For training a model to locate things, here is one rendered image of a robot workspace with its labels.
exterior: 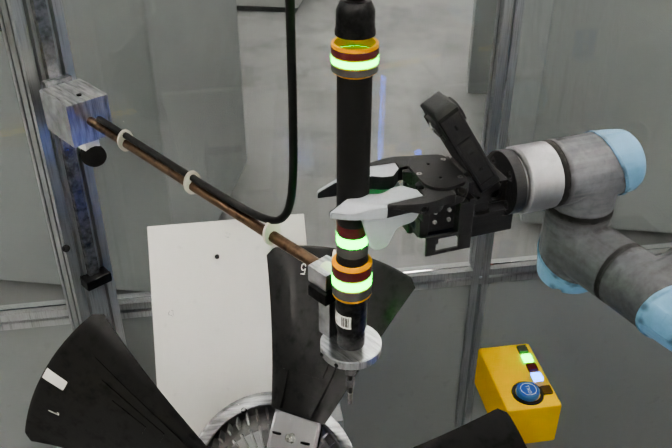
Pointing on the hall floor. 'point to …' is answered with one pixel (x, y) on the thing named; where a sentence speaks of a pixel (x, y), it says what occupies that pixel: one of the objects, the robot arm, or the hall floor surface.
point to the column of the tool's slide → (30, 62)
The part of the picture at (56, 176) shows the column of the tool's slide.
